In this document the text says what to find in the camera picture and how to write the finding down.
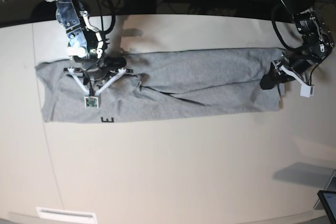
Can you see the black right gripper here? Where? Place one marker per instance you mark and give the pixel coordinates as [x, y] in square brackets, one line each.
[96, 72]

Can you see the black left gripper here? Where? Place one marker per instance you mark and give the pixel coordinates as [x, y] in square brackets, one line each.
[294, 62]

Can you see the grey T-shirt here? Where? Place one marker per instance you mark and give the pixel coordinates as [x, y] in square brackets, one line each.
[167, 85]

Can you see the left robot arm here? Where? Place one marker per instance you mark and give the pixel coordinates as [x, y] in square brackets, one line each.
[318, 42]

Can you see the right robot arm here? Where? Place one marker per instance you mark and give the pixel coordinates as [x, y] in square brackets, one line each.
[86, 42]

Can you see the tablet screen corner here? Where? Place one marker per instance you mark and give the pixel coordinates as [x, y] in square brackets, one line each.
[327, 199]

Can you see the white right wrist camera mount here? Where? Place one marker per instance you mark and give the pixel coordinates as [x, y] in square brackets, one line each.
[92, 95]

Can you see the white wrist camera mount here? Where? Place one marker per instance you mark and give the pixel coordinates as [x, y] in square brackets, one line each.
[92, 95]
[283, 72]

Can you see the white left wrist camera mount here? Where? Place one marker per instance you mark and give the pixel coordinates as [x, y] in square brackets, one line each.
[283, 72]

